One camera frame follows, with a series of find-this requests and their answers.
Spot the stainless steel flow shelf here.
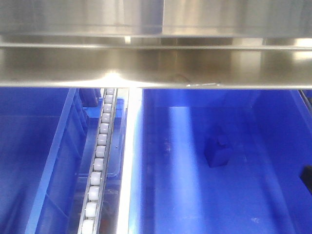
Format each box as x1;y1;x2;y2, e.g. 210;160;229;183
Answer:
0;0;312;89

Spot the blue plastic parts cup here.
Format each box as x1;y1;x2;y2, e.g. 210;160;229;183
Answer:
204;134;233;168

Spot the white roller track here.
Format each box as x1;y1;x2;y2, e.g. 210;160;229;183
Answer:
77;88;117;234

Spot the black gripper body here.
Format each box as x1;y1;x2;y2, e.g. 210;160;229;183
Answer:
300;165;312;193

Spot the blue target bin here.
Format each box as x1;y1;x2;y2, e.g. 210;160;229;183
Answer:
128;89;312;234

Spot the large blue bin left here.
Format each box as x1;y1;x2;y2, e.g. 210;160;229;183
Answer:
0;88;88;234

